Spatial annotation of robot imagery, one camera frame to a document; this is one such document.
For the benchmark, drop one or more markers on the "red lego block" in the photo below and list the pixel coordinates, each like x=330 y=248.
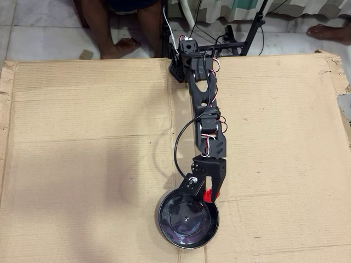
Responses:
x=207 y=195

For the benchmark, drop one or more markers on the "bare lower leg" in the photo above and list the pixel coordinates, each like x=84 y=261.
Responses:
x=149 y=30

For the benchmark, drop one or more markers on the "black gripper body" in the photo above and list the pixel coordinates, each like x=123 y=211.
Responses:
x=216 y=172

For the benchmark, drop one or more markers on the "white pole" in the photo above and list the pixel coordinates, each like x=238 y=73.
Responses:
x=187 y=13

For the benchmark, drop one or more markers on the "black round plastic bowl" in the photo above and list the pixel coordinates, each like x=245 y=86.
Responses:
x=186 y=227

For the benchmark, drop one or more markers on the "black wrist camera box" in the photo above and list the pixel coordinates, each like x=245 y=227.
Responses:
x=192 y=185

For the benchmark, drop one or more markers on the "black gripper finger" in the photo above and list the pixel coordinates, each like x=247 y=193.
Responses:
x=218 y=183
x=205 y=186

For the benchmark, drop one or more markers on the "small cardboard scrap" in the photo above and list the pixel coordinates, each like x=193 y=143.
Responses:
x=85 y=54

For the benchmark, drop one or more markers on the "black metal stand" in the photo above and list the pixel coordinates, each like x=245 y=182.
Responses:
x=253 y=30

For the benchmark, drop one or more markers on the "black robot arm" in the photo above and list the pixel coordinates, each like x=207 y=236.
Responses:
x=204 y=90

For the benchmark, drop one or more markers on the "black perforated base bracket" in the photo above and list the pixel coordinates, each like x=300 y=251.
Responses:
x=175 y=71

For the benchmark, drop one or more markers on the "brown cardboard sheet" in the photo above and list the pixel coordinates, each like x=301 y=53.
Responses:
x=82 y=137

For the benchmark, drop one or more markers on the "bare foot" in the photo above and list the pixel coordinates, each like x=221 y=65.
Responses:
x=326 y=34

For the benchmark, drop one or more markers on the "checked green bedsheet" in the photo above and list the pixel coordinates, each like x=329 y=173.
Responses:
x=233 y=11

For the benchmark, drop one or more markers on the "bare leg with foot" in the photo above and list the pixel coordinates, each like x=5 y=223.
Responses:
x=104 y=35

